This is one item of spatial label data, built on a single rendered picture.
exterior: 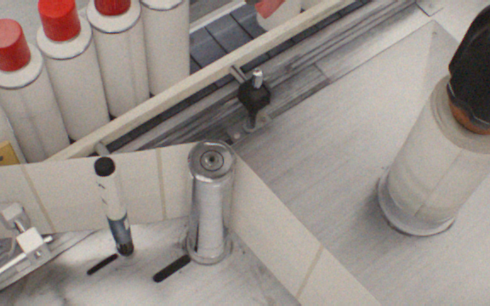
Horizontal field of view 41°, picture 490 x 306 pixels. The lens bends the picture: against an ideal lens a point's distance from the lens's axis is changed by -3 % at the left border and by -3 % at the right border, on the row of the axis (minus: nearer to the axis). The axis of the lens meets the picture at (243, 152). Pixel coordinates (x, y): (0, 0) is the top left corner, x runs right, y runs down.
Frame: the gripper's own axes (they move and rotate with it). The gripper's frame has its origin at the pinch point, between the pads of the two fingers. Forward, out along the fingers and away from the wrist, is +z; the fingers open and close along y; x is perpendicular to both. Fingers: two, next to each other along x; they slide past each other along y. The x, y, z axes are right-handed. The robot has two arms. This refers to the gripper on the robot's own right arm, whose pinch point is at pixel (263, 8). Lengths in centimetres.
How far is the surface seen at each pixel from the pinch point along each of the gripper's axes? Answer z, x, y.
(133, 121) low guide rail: 10.6, 2.1, -14.6
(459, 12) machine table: 19.0, -3.8, 34.2
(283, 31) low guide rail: 10.3, 2.4, 5.9
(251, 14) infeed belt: 13.8, 8.7, 6.3
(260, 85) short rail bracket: 8.9, -2.8, -1.6
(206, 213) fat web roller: 1.2, -14.1, -16.8
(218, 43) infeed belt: 14.3, 7.6, 0.4
